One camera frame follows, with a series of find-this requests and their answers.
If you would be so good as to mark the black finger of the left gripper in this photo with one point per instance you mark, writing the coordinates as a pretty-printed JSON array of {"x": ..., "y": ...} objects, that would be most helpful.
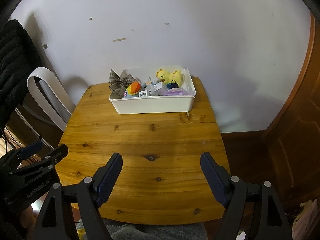
[
  {"x": 47, "y": 163},
  {"x": 12, "y": 159}
]

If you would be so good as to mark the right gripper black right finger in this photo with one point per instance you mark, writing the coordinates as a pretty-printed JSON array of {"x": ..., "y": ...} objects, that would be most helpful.
[{"x": 217, "y": 178}]

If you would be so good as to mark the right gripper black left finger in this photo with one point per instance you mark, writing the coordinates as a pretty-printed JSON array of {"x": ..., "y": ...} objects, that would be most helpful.
[{"x": 105, "y": 178}]

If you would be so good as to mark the blue rainbow pony plush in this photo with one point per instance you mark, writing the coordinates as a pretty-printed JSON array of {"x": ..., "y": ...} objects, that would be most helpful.
[{"x": 133, "y": 90}]

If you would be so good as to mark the grey plaid fabric bow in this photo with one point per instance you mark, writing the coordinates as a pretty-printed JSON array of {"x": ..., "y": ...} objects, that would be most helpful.
[{"x": 119, "y": 83}]

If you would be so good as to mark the white green small carton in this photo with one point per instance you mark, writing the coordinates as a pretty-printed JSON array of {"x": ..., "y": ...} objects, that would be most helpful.
[{"x": 144, "y": 93}]

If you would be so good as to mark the purple bunny plush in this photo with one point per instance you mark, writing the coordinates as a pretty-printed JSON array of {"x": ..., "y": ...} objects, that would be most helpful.
[{"x": 176, "y": 92}]

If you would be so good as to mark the white bear plush blue sweater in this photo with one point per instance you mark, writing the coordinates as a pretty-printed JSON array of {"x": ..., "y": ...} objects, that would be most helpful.
[{"x": 149, "y": 86}]

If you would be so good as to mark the blue floral drawstring pouch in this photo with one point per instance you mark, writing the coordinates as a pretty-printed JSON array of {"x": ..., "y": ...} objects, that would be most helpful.
[{"x": 172, "y": 85}]

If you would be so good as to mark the white text-printed box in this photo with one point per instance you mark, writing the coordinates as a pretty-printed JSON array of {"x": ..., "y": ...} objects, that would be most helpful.
[{"x": 160, "y": 88}]

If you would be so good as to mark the yellow chick plush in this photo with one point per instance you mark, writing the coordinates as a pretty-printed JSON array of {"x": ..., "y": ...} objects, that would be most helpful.
[{"x": 167, "y": 77}]

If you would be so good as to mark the brown wooden door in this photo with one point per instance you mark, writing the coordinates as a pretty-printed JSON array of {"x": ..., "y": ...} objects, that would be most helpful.
[{"x": 287, "y": 152}]

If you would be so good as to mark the white plastic storage bin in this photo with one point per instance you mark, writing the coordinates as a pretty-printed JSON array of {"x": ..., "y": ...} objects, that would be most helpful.
[{"x": 157, "y": 103}]

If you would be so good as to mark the black hanging jacket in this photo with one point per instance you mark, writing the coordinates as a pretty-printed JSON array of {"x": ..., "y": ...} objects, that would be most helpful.
[{"x": 19, "y": 58}]

